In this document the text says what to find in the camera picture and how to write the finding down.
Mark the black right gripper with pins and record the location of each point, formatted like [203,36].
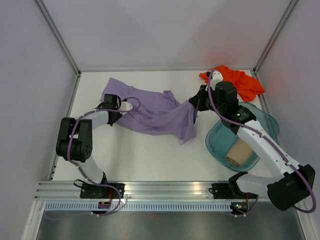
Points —
[197,100]

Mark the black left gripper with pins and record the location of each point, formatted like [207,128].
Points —
[119,115]

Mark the purple t-shirt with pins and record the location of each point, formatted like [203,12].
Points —
[158,113]

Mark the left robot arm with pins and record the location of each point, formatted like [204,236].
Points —
[75,136]

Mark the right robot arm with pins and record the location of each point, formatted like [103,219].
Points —
[290,183]

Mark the teal plastic bin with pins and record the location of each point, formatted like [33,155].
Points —
[220,140]

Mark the orange t-shirt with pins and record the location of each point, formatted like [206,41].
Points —
[248,88]

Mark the rolled beige t-shirt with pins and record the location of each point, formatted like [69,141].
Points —
[239,153]

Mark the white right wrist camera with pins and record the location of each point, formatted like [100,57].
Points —
[213,77]

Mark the left aluminium frame post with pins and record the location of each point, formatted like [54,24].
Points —
[57,35]

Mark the aluminium frame post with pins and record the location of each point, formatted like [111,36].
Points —
[276,33]
[57,35]

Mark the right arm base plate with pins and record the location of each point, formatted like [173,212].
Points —
[224,191]

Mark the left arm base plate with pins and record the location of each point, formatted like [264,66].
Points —
[92,191]

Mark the slotted cable duct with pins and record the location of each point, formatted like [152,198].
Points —
[142,206]

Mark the right aluminium frame post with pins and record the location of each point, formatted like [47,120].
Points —
[276,33]

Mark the aluminium mounting rail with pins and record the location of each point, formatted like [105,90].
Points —
[136,191]

